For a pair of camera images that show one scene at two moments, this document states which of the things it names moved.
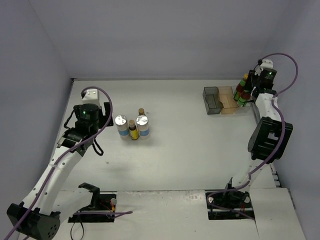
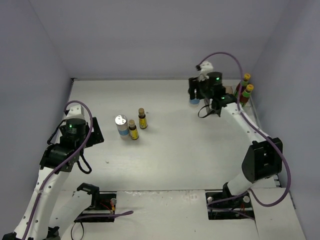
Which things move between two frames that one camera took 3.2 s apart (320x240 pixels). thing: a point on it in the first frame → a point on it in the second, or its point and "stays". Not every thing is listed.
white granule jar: x=121 y=121 stays
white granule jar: x=142 y=123 → x=195 y=101
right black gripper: x=251 y=81 → x=194 y=86
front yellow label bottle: x=133 y=130 stays
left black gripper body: x=108 y=114 → x=96 y=132
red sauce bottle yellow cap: x=240 y=87 stays
